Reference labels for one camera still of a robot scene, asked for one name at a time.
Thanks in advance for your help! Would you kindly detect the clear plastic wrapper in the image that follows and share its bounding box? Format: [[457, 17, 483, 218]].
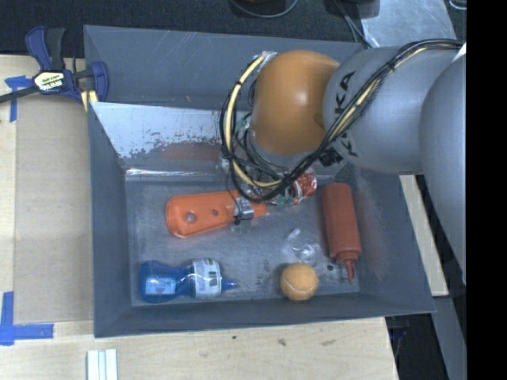
[[282, 227, 325, 268]]

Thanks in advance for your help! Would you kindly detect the orange flat tool with holes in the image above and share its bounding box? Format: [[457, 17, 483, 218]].
[[164, 189, 269, 239]]

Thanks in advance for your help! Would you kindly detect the red-brown squeeze bottle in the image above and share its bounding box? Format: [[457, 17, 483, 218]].
[[320, 182, 363, 285]]

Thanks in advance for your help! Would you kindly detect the grey metal bin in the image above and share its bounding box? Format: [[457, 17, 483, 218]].
[[82, 25, 437, 338]]

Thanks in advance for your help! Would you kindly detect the blue bottle with white label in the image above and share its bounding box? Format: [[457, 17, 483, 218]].
[[138, 257, 239, 304]]

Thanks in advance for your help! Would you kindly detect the pale flat board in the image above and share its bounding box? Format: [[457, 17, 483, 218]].
[[13, 97, 96, 326]]

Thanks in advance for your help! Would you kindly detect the orange ball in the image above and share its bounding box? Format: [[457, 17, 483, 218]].
[[279, 262, 320, 302]]

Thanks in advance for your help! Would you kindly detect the red and white packet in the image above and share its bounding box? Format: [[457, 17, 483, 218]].
[[290, 167, 318, 206]]

